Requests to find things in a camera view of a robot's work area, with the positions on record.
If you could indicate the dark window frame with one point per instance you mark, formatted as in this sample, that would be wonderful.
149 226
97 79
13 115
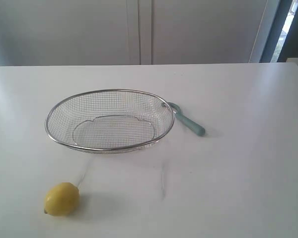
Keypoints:
290 46

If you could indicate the metal wire mesh basket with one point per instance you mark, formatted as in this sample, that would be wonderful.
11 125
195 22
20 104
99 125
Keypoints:
109 121

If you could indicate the white cabinet doors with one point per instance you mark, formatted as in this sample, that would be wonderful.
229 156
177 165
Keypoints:
111 32

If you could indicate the yellow lemon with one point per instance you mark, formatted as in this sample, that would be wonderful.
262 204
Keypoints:
62 199

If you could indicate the teal handled peeler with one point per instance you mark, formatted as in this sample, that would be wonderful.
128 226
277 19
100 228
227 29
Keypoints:
193 126

